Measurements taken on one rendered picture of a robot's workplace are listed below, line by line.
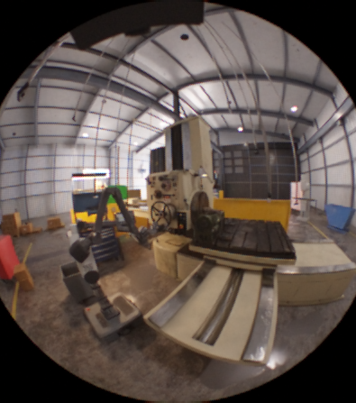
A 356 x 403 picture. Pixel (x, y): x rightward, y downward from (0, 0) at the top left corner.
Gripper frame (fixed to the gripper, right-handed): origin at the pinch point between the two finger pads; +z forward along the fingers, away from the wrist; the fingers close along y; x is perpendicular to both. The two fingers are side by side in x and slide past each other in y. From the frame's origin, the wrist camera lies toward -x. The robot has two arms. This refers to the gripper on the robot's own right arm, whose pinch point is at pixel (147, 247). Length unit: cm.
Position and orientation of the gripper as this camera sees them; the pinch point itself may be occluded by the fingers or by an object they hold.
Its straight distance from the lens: 126.9
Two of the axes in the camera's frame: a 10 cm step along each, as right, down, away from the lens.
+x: -5.0, 6.0, -6.3
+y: -8.0, -0.4, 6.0
